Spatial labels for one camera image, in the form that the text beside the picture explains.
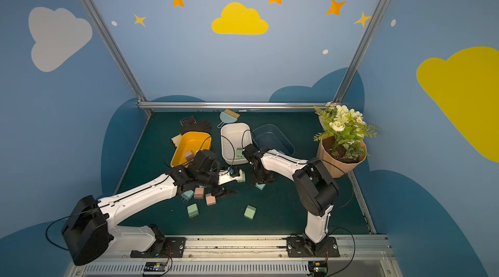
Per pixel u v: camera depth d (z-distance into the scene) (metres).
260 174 0.78
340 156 0.88
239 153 1.01
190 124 1.12
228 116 1.19
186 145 1.04
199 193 0.86
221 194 0.70
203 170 0.63
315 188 0.48
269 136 1.10
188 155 0.99
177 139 1.07
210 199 0.84
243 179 0.91
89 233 0.40
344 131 0.75
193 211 0.82
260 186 0.88
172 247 0.74
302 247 0.74
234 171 0.66
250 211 0.82
